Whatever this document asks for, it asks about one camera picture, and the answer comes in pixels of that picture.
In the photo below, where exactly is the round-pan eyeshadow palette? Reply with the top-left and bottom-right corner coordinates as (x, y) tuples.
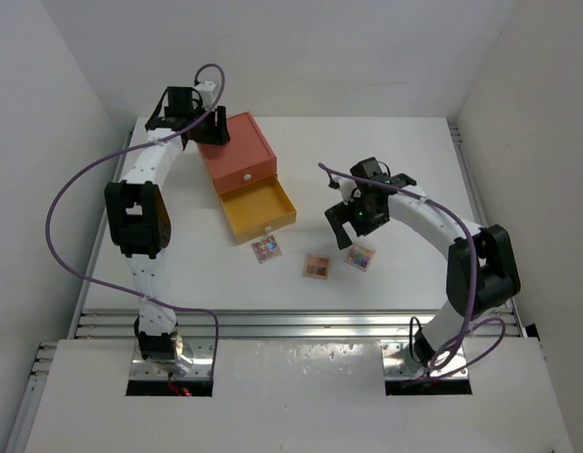
(251, 235), (282, 264)

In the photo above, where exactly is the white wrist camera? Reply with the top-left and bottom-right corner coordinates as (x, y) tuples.
(194, 80), (218, 106)
(340, 181), (361, 205)

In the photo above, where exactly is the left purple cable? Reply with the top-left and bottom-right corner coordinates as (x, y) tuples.
(44, 64), (226, 378)

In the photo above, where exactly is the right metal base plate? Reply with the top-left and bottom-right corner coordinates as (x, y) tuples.
(382, 340), (470, 379)

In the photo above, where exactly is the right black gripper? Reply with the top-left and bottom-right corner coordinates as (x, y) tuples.
(326, 192), (391, 249)

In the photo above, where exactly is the orange drawer box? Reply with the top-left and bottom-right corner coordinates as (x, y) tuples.
(197, 111), (277, 194)

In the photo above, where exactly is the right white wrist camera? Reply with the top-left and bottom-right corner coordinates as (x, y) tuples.
(340, 181), (361, 205)

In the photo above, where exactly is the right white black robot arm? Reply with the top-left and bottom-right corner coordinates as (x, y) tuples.
(325, 158), (521, 371)

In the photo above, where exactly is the yellow drawer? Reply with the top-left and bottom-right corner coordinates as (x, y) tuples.
(219, 175), (297, 244)

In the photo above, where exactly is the purple cable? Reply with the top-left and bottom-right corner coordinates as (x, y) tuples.
(317, 162), (508, 381)
(44, 64), (226, 378)

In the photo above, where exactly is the aluminium rail frame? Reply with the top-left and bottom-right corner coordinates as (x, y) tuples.
(3, 125), (541, 453)

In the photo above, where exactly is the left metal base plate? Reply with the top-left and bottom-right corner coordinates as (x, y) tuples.
(128, 341), (214, 382)

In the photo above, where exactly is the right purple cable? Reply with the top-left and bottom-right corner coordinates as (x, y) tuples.
(317, 162), (508, 381)

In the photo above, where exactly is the brown quad eyeshadow palette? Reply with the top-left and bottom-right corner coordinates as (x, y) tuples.
(303, 254), (331, 280)

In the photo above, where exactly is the metal base plate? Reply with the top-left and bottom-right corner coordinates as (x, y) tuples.
(128, 341), (214, 382)
(382, 340), (470, 379)

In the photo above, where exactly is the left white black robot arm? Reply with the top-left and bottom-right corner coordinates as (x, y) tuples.
(104, 81), (230, 377)

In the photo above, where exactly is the colourful eyeshadow palette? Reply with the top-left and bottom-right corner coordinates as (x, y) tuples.
(344, 243), (375, 272)

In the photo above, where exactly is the white front cover panel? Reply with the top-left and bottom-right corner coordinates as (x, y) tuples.
(26, 339), (572, 452)

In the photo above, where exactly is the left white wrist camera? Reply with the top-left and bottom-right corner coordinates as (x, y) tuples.
(194, 80), (218, 106)

